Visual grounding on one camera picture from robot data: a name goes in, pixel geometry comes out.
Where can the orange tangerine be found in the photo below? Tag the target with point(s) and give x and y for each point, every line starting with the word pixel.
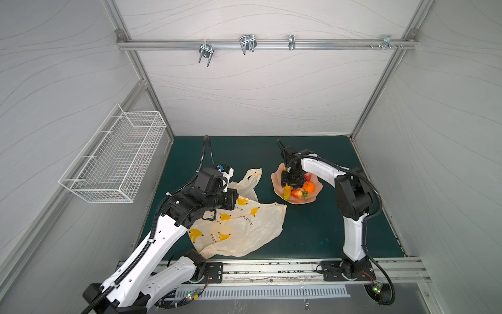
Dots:
pixel 308 187

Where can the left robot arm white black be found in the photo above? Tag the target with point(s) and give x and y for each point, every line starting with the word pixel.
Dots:
pixel 135 287

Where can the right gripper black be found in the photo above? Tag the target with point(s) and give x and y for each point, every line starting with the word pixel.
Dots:
pixel 293 172

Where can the white wire basket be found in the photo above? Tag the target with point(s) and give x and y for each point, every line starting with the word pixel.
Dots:
pixel 112 165

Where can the metal hook clamp middle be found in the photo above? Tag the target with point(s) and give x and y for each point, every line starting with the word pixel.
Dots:
pixel 247 43

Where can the yellow banana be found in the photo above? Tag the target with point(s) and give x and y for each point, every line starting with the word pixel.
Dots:
pixel 287 191

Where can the metal hook clamp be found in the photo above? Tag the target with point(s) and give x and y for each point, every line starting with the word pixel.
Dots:
pixel 247 43
pixel 206 51

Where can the metal hook clamp left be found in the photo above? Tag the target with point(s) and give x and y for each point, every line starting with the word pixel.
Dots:
pixel 206 51

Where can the red apple right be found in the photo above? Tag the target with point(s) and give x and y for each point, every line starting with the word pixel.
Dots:
pixel 307 176

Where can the aluminium crossbar rail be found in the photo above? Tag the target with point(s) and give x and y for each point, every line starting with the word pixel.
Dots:
pixel 262 44

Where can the metal bracket clamp right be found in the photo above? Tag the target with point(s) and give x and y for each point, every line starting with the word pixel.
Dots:
pixel 387 44

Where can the metal ring clamp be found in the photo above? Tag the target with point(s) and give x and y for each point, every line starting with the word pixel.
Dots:
pixel 291 42

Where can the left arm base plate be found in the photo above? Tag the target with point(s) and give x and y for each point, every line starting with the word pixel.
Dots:
pixel 210 272

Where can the cream banana print plastic bag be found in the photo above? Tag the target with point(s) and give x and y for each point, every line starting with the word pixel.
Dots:
pixel 248 227

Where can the pink wavy fruit plate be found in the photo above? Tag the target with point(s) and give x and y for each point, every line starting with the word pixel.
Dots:
pixel 311 195

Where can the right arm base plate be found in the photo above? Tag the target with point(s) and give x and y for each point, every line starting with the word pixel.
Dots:
pixel 346 270

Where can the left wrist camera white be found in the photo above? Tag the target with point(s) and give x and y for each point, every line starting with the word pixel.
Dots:
pixel 227 172

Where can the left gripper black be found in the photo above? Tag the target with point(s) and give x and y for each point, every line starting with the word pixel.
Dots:
pixel 232 198

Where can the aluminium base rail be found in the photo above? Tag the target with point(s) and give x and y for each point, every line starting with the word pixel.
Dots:
pixel 274 272

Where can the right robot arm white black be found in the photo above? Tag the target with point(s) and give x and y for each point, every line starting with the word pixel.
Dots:
pixel 356 198

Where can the red strawberry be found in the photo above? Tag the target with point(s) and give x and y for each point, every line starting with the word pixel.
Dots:
pixel 299 193

